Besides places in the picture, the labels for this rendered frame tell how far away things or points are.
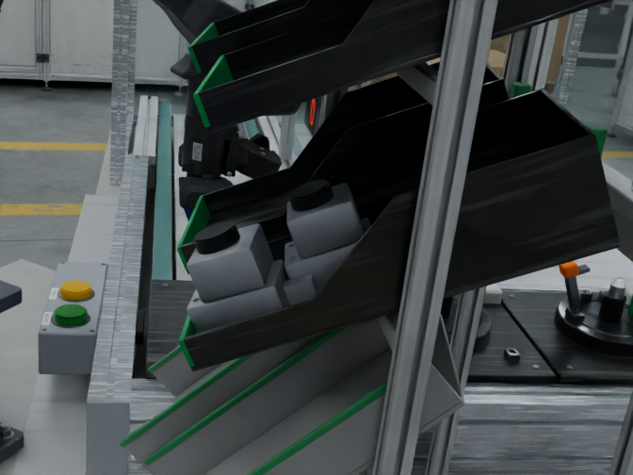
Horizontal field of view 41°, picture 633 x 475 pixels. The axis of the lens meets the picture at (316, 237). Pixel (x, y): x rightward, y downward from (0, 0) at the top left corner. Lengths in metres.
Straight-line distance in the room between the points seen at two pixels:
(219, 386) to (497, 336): 0.52
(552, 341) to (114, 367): 0.57
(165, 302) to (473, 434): 0.42
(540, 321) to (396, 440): 0.70
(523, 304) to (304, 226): 0.74
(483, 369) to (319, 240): 0.54
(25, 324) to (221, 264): 0.79
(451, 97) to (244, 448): 0.39
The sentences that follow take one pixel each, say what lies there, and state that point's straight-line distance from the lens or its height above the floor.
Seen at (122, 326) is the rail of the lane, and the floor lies 0.96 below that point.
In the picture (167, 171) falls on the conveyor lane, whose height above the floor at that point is 0.95.
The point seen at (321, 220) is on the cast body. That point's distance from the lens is 0.57.
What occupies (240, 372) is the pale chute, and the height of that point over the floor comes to 1.10.
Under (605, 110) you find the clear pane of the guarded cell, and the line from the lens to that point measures 2.37.
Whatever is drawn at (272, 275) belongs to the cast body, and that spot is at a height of 1.24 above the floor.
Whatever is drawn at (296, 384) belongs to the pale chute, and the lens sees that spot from 0.71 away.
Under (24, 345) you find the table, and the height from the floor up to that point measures 0.86.
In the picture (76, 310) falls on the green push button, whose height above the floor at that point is 0.97.
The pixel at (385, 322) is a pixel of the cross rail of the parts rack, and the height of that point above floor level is 1.23.
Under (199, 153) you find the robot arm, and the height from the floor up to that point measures 1.20.
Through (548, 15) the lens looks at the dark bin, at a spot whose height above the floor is 1.43.
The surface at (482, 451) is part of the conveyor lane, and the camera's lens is 1.07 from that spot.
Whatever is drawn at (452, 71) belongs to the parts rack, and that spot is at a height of 1.40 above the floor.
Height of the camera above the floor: 1.48
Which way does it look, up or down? 22 degrees down
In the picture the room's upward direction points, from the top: 7 degrees clockwise
